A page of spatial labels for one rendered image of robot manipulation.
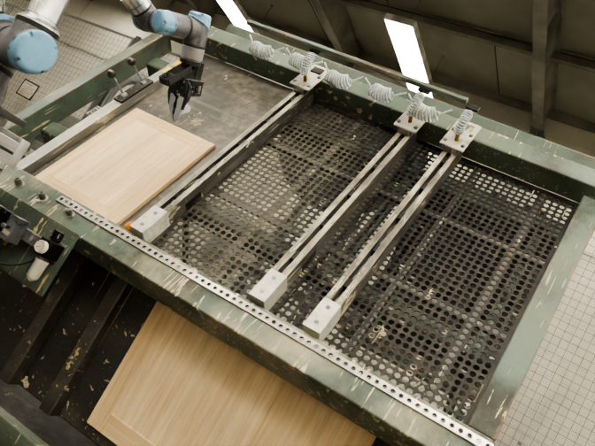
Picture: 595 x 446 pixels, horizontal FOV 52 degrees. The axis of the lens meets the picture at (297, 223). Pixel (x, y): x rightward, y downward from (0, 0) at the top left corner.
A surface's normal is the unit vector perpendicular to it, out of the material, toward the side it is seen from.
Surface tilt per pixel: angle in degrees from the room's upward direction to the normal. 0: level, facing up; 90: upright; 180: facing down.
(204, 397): 90
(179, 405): 90
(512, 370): 59
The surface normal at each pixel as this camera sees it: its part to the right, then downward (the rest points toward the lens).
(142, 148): 0.02, -0.70
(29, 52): 0.65, 0.42
